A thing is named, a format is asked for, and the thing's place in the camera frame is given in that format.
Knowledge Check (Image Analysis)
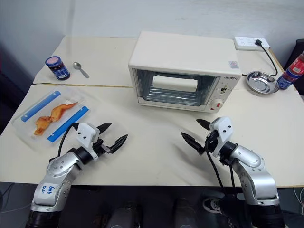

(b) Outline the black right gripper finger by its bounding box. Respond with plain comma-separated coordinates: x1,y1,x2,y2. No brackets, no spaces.
196,119,211,131
180,132,203,153

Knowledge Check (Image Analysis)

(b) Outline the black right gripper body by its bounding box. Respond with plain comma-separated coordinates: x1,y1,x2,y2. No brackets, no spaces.
198,129,220,156

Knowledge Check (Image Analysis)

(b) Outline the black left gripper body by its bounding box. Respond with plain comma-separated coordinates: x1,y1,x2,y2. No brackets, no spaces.
91,138,112,157

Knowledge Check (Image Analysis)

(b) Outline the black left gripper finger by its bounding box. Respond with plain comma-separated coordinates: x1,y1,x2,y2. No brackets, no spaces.
97,122,113,137
109,133,129,154

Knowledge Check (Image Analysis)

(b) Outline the clear tray with blue handles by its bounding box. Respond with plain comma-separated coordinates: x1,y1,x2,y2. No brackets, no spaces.
11,85,92,153

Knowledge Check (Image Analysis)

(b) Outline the white toaster oven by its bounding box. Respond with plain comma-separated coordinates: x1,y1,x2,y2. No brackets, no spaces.
128,30,242,114

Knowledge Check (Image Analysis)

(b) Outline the red and white timer knob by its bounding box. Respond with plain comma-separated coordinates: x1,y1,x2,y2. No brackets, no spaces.
210,99,225,113

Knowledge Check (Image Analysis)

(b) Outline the blue container clip strip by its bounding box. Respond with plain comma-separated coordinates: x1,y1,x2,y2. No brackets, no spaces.
47,106,90,143

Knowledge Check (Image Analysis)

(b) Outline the long fried chicken wing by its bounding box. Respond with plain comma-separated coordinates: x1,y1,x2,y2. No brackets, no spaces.
50,101,79,122

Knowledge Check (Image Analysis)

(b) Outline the short fried chicken piece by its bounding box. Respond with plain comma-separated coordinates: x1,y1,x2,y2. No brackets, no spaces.
33,115,53,137

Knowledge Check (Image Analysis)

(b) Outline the black and white sneaker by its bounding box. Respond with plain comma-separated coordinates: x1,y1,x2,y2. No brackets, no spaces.
202,197,224,215

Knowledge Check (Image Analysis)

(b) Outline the metal spoon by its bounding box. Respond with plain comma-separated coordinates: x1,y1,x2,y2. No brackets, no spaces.
72,61,90,79

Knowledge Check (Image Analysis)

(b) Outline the stainless steel bowl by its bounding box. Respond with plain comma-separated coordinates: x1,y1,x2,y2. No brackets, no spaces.
246,70,280,95

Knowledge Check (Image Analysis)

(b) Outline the dark rounded shape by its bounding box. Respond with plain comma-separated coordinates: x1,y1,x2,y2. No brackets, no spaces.
111,201,141,228
174,197,198,228

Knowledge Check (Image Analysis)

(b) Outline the blue jam jar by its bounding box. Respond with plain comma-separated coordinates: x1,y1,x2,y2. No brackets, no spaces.
45,56,71,81

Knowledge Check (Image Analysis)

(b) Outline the white power strip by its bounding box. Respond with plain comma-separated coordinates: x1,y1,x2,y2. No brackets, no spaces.
232,35,271,51

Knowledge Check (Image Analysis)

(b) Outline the red label drink bottle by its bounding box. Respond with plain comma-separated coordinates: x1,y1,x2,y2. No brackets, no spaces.
277,50,304,90

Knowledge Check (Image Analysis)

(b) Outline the black chair back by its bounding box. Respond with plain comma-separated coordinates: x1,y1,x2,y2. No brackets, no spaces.
290,38,304,70

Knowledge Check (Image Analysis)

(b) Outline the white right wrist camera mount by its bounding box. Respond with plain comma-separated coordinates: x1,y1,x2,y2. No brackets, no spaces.
209,116,233,158

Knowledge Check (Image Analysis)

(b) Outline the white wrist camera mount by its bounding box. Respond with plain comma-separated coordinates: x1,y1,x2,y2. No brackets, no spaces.
209,116,233,158
76,123,101,161

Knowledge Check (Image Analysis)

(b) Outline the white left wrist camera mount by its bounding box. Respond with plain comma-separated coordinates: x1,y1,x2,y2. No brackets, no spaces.
76,123,101,161

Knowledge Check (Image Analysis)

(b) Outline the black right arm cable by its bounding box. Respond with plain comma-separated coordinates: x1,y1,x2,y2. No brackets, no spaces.
204,137,240,205

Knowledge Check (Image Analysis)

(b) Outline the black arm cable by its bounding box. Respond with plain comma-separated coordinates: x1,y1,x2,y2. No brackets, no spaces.
204,137,240,205
57,122,80,158

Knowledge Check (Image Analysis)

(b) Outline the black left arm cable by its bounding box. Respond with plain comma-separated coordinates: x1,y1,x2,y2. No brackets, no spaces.
57,122,80,158

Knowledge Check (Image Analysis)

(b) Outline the glass oven door with handle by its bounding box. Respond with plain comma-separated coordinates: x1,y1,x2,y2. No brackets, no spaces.
131,67,220,107

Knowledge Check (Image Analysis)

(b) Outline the black power cable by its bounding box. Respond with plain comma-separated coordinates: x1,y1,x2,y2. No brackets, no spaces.
241,44,279,77

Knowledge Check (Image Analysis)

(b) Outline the thin white wire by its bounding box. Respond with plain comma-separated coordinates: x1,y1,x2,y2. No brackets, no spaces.
293,187,304,203

